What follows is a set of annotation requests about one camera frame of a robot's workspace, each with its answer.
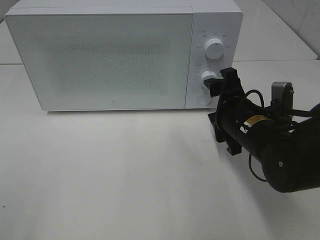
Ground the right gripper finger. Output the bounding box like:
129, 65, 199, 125
203, 78, 224, 98
219, 67, 244, 100

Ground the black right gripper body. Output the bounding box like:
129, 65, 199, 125
207, 92, 245, 156

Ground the round white door button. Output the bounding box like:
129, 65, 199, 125
197, 93, 212, 106

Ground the white microwave door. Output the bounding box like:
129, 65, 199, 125
6, 14, 193, 111

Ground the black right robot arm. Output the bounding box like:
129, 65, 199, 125
202, 67, 320, 193

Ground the white microwave oven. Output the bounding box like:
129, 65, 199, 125
4, 0, 243, 111

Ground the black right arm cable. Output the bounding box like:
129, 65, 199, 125
243, 89, 268, 183

